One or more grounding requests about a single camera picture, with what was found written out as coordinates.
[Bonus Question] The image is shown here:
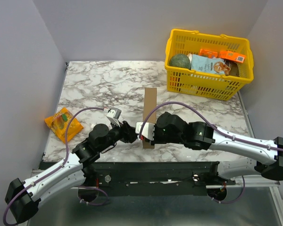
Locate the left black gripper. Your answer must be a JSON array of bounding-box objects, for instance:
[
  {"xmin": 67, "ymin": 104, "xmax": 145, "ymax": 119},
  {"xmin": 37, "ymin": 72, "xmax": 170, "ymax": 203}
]
[{"xmin": 99, "ymin": 118, "xmax": 138, "ymax": 153}]

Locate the brown cardboard box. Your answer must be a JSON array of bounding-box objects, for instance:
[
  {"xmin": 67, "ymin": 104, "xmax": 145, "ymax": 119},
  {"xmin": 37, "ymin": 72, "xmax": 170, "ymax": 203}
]
[{"xmin": 142, "ymin": 88, "xmax": 157, "ymax": 149}]

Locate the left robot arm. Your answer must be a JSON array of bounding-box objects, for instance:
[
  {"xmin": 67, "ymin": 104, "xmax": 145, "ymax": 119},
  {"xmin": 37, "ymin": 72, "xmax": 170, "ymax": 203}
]
[{"xmin": 5, "ymin": 121, "xmax": 137, "ymax": 225}]

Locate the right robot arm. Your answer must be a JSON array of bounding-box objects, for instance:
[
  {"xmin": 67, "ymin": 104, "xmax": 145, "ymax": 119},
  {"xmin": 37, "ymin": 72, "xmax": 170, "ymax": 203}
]
[{"xmin": 135, "ymin": 112, "xmax": 283, "ymax": 185}]

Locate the orange snack box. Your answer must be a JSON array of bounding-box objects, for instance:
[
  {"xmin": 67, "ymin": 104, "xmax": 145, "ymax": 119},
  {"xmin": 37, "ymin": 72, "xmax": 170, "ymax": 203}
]
[{"xmin": 199, "ymin": 48, "xmax": 218, "ymax": 58}]

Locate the yellow plastic basket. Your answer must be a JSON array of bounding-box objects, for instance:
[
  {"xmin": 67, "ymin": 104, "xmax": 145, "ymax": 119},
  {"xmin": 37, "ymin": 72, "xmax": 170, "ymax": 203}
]
[{"xmin": 165, "ymin": 29, "xmax": 254, "ymax": 100}]

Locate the orange candy bag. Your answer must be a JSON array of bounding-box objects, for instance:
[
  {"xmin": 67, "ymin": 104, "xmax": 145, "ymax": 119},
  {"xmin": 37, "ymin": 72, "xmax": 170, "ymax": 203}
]
[{"xmin": 44, "ymin": 107, "xmax": 83, "ymax": 143}]

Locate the green round melon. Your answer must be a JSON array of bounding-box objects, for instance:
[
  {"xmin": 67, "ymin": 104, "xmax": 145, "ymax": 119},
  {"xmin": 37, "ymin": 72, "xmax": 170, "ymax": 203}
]
[{"xmin": 168, "ymin": 54, "xmax": 191, "ymax": 70}]

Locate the light blue chips bag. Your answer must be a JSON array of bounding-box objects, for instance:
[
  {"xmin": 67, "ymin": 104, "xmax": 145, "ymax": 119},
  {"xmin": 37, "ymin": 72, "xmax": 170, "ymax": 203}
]
[{"xmin": 191, "ymin": 54, "xmax": 231, "ymax": 74}]

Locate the orange juice carton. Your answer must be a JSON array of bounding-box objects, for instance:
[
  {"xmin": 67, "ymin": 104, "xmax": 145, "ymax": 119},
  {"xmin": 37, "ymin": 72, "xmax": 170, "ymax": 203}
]
[{"xmin": 218, "ymin": 50, "xmax": 246, "ymax": 63}]

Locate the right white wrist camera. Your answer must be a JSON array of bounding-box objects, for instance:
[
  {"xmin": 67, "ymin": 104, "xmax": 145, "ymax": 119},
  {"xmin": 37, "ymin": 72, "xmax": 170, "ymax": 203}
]
[{"xmin": 135, "ymin": 122, "xmax": 155, "ymax": 141}]

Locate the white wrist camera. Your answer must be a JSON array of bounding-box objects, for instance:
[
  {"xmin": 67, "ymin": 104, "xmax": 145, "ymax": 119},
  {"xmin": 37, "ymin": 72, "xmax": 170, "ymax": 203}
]
[
  {"xmin": 103, "ymin": 107, "xmax": 122, "ymax": 127},
  {"xmin": 135, "ymin": 122, "xmax": 155, "ymax": 141}
]

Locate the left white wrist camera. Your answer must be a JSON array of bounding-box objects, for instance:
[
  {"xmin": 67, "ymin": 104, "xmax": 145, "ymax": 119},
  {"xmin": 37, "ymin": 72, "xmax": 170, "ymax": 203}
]
[{"xmin": 103, "ymin": 107, "xmax": 122, "ymax": 127}]

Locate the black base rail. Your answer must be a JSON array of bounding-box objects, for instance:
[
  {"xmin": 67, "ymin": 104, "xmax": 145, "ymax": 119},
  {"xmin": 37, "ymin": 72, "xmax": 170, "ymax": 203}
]
[{"xmin": 83, "ymin": 161, "xmax": 234, "ymax": 197}]

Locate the aluminium frame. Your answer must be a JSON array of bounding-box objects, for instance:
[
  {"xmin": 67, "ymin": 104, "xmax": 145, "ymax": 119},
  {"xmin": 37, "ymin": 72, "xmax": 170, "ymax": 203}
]
[{"xmin": 17, "ymin": 164, "xmax": 283, "ymax": 226}]

